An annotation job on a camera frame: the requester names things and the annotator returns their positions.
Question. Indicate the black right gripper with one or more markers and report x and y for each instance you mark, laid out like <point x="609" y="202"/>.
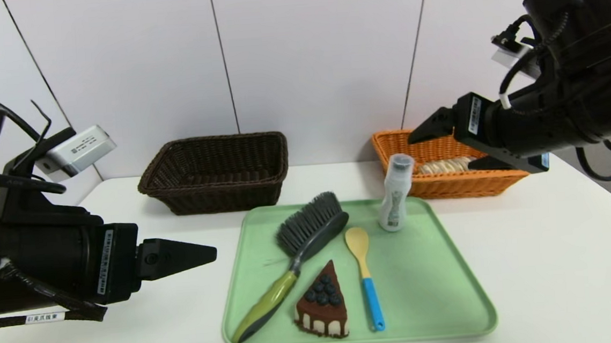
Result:
<point x="478" y="120"/>

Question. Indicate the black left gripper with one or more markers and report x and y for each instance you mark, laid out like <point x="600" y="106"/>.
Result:
<point x="116" y="261"/>

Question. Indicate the striped twisted bread loaf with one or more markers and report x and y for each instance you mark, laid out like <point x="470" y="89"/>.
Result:
<point x="445" y="166"/>

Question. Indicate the chocolate blueberry cake slice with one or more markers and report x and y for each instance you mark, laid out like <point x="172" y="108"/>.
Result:
<point x="323" y="305"/>

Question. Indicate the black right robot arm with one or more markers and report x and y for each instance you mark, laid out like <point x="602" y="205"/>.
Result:
<point x="585" y="12"/>

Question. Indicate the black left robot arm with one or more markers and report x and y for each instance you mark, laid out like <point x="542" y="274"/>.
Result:
<point x="21" y="256"/>

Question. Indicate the orange wicker basket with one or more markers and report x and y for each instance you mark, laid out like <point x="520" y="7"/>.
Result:
<point x="446" y="186"/>

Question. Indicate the dark brown wicker basket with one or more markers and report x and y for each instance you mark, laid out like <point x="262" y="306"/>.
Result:
<point x="216" y="196"/>

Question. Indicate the white plastic bottle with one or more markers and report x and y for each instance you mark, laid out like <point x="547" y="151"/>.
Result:
<point x="393" y="197"/>

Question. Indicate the green plastic tray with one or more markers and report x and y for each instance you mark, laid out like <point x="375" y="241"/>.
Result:
<point x="420" y="276"/>

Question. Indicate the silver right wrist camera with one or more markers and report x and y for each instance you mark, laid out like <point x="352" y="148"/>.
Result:
<point x="515" y="60"/>

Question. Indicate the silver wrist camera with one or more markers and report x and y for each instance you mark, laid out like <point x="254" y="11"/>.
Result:
<point x="78" y="152"/>
<point x="515" y="60"/>

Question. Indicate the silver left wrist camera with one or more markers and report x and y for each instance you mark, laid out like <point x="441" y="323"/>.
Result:
<point x="78" y="152"/>

